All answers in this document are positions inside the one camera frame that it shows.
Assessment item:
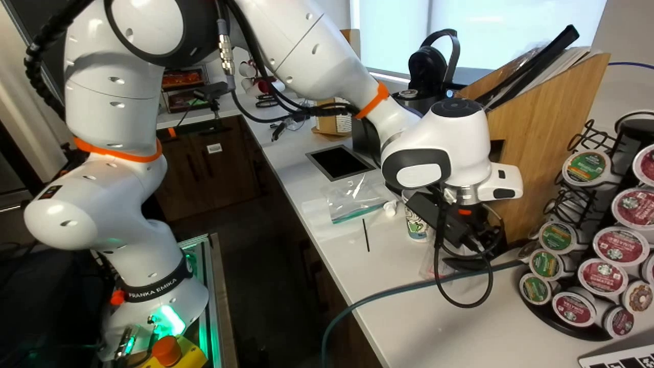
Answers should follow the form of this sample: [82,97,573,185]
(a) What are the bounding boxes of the black serving tongs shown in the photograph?
[477,22,583,112]

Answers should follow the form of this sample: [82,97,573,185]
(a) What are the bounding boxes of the black silver coffee machine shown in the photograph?
[407,26,465,111]

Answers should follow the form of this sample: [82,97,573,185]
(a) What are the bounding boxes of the brown lid coffee pod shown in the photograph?
[621,281,654,316]

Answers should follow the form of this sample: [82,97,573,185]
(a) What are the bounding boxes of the black wire pod carousel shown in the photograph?
[516,111,654,343]

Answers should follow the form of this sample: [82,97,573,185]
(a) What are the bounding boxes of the yellow emergency stop button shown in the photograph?
[138,335,206,368]

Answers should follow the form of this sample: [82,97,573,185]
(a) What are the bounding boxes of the black corrugated robot hose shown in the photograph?
[23,0,94,121]

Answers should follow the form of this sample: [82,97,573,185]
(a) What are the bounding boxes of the snack shelf rack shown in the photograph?
[162,66,208,115]

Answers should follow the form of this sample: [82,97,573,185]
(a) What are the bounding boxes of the robot pedestal with green light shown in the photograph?
[98,232,223,368]

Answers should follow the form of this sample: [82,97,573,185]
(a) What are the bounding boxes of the wooden condiment organizer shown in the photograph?
[454,50,610,250]

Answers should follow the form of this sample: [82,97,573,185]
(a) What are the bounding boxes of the clear plastic zip bag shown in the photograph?
[323,181,391,227]

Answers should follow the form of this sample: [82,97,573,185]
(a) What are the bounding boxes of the red lid coffee pod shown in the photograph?
[550,288,600,330]
[631,143,654,188]
[576,258,629,300]
[608,187,654,232]
[603,305,638,341]
[590,226,651,271]

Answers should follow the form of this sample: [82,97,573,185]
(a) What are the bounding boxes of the bright window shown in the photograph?
[355,0,608,73]

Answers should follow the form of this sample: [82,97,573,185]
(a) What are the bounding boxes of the black plastic scoop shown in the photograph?
[439,251,525,277]

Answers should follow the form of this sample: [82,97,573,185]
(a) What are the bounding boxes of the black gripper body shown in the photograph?
[454,200,508,242]

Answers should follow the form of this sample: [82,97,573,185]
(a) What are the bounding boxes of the patterned paper coffee cup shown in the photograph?
[404,205,433,243]

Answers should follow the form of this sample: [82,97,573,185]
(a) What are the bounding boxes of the dark power cable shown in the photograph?
[317,261,529,368]

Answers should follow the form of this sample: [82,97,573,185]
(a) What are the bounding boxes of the dark wooden cabinet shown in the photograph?
[148,115,274,224]

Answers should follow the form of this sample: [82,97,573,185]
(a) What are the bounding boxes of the green lid coffee pod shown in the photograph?
[516,273,553,307]
[528,247,564,283]
[560,150,615,190]
[538,222,580,255]

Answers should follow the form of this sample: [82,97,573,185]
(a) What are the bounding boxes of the thin blue cable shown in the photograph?
[604,60,654,73]

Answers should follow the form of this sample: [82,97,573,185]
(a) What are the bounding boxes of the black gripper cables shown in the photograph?
[215,0,496,311]

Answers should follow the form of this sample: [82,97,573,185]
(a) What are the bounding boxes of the steel framed trash chute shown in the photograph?
[304,143,377,185]

